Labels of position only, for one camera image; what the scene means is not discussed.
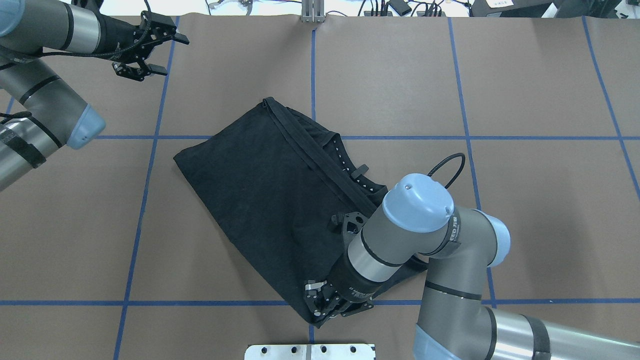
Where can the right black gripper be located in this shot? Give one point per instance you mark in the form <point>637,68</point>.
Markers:
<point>351,283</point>

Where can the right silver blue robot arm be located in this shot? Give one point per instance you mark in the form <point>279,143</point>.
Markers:
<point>419,216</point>

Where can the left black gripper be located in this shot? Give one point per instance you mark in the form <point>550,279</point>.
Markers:
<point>114,36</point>

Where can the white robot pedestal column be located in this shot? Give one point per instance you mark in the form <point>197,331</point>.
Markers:
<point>324,351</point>

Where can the black t-shirt with logo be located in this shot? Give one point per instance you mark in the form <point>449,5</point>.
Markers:
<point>273,181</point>

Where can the aluminium frame post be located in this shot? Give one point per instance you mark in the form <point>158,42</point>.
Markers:
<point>313,11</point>

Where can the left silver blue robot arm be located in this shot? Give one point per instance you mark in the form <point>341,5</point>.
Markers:
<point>54,115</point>

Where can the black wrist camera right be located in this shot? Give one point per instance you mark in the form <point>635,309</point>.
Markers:
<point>347,223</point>

